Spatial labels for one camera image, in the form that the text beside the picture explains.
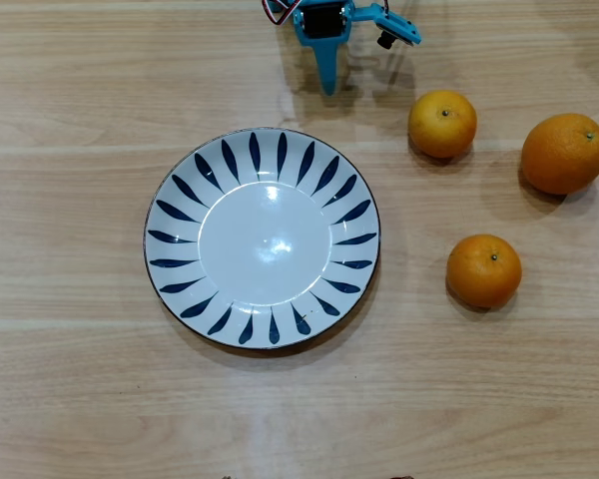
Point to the white plate blue petal pattern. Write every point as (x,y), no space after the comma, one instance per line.
(259,249)

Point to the small deep orange mandarin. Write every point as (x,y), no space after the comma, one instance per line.
(484,274)

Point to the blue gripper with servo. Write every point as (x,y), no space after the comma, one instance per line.
(315,26)

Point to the small yellowish orange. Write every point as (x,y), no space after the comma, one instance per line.
(441,127)

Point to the wrist camera on blue mount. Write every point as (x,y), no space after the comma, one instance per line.
(399,27)

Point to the large orange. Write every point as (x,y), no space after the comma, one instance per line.
(564,154)

